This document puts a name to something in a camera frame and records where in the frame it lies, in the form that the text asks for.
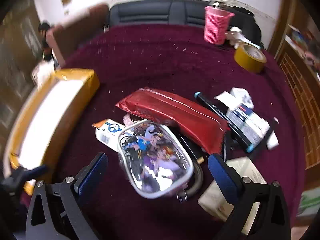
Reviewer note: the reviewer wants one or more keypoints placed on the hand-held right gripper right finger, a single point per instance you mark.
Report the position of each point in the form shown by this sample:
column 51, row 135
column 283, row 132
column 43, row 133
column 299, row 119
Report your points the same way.
column 222, row 177

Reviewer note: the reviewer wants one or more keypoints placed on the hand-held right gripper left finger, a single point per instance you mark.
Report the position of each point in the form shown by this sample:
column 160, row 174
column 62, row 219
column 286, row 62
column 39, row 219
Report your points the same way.
column 91, row 172

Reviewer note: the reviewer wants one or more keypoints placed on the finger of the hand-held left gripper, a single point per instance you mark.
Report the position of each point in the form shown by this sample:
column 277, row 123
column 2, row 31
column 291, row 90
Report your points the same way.
column 37, row 171

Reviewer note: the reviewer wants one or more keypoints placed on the cream printed carton box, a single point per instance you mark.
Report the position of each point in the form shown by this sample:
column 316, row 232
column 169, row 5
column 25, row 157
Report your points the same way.
column 212, row 200

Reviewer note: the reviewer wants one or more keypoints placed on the blue and white box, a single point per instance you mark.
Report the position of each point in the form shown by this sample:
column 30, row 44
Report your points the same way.
column 246, row 122

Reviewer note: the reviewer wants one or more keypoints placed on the black marker pen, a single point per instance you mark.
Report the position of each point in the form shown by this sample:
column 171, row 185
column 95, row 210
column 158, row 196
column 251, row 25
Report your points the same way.
column 220, row 115

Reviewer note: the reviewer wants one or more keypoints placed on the cartoon print clear pouch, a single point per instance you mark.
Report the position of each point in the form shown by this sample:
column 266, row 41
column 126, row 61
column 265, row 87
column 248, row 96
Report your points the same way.
column 155, row 155

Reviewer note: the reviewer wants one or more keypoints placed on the red foil packet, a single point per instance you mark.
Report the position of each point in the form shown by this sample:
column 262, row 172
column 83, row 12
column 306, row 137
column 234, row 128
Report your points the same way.
column 175, row 110

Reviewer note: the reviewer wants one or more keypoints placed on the yellow cardboard box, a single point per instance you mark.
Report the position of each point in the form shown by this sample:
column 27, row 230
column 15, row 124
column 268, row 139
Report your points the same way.
column 85, row 85

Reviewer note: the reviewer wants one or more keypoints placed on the pink fluffy object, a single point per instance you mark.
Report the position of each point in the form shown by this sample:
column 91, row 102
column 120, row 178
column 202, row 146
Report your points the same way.
column 127, row 120

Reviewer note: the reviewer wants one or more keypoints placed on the green and white object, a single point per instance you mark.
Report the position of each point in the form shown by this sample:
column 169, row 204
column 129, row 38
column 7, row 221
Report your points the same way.
column 308, row 202

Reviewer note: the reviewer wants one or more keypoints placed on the white bag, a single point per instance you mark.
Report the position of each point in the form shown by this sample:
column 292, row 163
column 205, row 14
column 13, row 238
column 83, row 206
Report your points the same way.
column 43, row 73

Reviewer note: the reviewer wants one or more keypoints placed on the wooden glass-door cabinet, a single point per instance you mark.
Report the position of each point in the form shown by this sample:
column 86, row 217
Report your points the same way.
column 17, row 55

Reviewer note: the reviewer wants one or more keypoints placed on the yellow tape roll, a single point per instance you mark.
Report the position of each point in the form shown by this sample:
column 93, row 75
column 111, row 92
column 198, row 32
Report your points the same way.
column 246, row 61

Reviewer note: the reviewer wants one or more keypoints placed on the wooden bookshelf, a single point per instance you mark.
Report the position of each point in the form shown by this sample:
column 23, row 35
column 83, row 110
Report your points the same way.
column 297, row 80

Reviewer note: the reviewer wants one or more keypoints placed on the maroon table cloth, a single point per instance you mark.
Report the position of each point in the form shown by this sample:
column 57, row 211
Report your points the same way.
column 155, row 62

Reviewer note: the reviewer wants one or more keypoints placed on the brown chair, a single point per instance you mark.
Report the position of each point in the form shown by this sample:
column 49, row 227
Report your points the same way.
column 75, row 37

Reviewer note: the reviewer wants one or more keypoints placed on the white plush toy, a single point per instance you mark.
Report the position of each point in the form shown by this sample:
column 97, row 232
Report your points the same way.
column 236, row 33

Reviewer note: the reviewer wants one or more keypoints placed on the bottle in pink knitted sleeve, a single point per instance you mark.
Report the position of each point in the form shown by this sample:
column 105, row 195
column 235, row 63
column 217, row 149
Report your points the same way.
column 216, row 27

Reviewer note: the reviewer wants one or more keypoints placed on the black bag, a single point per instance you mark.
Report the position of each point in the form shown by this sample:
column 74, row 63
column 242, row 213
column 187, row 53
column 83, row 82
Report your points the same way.
column 243, row 11

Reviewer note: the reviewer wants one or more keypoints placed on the black leather sofa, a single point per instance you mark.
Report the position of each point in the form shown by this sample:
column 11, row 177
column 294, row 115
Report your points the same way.
column 150, row 12

